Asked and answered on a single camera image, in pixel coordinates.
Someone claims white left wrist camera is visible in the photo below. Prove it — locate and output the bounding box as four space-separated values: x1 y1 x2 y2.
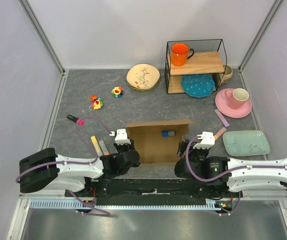
114 128 131 145

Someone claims peach highlighter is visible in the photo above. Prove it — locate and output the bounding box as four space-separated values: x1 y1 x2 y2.
214 127 227 140

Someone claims pink saucer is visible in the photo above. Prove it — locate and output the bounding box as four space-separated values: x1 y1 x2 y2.
215 88 252 119

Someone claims beige ceramic cup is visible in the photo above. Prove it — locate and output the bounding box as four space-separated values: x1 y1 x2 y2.
219 64 233 84

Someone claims orange highlighter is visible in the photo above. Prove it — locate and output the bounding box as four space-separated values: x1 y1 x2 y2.
99 140 110 156

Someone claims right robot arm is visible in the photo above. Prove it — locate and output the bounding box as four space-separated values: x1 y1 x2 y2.
174 139 287 197

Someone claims mint green square plate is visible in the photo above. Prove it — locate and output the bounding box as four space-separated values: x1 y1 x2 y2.
222 130 271 157

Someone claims cream bird plate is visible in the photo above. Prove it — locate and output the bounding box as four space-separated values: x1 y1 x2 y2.
126 63 161 91

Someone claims orange mug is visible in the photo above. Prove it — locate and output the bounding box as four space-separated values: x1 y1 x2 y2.
170 42 195 67

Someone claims rainbow flower plush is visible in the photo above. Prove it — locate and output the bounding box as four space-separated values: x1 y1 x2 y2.
111 86 124 98

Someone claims blue dotted plate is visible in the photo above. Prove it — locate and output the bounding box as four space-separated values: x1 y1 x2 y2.
180 74 215 98

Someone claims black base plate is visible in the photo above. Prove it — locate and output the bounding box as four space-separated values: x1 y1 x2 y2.
74 178 243 207

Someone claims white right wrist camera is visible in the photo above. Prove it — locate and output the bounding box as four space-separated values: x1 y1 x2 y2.
193 131 216 150

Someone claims pink black highlighter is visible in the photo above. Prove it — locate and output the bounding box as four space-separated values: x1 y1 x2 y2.
66 114 84 125

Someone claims grey cable duct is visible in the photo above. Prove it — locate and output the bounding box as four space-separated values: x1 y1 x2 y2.
29 199 232 211

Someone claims black wire wooden shelf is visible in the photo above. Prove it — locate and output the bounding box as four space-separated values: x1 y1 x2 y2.
164 38 228 94

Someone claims brown cardboard box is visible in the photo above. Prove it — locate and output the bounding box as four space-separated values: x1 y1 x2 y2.
126 119 199 167

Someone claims yellow flower keychain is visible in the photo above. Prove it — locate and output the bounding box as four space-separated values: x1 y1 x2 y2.
89 98 104 111

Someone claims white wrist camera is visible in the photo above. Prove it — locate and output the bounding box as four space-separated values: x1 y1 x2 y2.
193 131 216 150
114 128 131 145

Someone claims pink cup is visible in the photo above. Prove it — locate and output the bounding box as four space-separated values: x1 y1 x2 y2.
224 88 250 110

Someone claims blue small bottle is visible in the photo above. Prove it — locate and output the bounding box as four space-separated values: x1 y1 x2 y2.
161 130 176 137

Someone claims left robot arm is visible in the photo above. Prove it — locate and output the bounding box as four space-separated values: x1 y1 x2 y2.
15 140 140 197

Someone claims small orange toy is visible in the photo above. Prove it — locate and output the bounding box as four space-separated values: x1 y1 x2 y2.
89 95 98 102

